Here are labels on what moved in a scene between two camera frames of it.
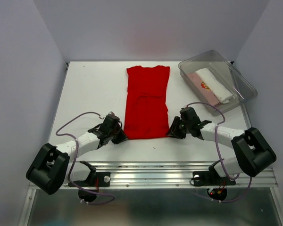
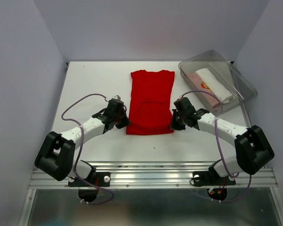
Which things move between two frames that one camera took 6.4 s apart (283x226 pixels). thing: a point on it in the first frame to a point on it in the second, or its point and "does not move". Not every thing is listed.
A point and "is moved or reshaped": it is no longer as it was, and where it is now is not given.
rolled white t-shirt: (223, 94) does not move
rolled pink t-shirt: (203, 89) does not move
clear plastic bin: (215, 83) does not move
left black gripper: (121, 137) to (125, 122)
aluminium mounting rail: (165, 175) does not move
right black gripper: (173, 131) to (173, 125)
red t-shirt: (146, 115) is moved or reshaped
